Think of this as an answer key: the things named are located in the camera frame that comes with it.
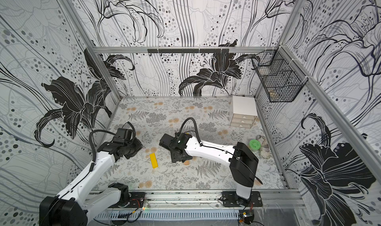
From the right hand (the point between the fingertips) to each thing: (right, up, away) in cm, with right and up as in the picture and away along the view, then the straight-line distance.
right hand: (180, 157), depth 80 cm
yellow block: (-16, -4, +6) cm, 18 cm away
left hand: (-21, +4, +3) cm, 22 cm away
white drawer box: (+40, +25, +11) cm, 48 cm away
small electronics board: (+33, -25, -10) cm, 43 cm away
